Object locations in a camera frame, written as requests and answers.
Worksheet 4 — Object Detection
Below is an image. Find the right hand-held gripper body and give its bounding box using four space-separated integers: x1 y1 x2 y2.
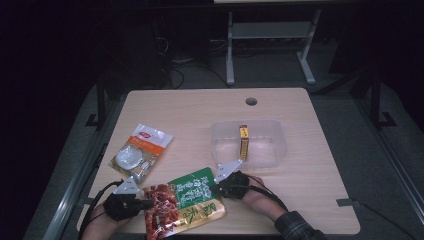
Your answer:
213 158 251 201

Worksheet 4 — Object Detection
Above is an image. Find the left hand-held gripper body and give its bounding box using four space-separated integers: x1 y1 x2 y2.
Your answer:
102 176 145 222

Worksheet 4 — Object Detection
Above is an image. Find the green and red snack packet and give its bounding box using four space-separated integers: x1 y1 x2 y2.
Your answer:
142 166 227 240

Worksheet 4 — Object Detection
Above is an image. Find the yellow box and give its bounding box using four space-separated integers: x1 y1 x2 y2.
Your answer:
238 124 251 162

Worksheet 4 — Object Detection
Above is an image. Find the clear plastic container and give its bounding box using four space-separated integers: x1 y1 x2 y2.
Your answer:
210 119 288 169

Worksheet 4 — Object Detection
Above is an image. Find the person's left hand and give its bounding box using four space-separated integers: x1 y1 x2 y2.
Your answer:
81 203 133 240

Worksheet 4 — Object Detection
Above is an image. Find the person's right hand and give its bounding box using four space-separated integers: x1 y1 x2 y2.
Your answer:
241 176 285 221

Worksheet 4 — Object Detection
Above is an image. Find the white and orange food packet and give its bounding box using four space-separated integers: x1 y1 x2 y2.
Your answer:
107 123 175 185

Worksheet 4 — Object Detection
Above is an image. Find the black metal stand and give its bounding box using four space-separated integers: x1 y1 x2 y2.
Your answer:
84 75 108 130
369 65 398 130

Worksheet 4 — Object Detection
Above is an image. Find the grey metal stand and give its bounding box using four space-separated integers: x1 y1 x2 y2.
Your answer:
225 9 323 86

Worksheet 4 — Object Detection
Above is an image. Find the grey table bracket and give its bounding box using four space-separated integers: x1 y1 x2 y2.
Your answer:
335 197 355 208

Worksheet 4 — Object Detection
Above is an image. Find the tangle of floor cables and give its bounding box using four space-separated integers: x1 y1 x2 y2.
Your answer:
156 34 232 90

